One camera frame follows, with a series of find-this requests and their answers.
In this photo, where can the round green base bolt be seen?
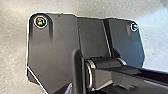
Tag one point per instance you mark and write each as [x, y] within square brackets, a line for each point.
[40, 22]
[134, 26]

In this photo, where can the black robot torso link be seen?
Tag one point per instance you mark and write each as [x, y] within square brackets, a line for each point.
[106, 75]

